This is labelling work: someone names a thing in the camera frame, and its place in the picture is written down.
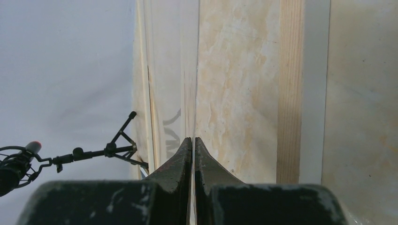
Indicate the light wooden picture frame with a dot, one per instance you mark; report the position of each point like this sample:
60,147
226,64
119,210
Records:
261,87

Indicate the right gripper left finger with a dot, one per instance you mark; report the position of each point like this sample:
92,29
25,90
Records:
170,189

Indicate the black mini tripod stand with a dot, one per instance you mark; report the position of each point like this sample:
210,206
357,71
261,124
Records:
111,150

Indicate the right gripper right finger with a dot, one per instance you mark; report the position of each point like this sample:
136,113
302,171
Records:
209,173

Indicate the black microphone orange tip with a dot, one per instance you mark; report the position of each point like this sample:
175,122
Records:
20,166

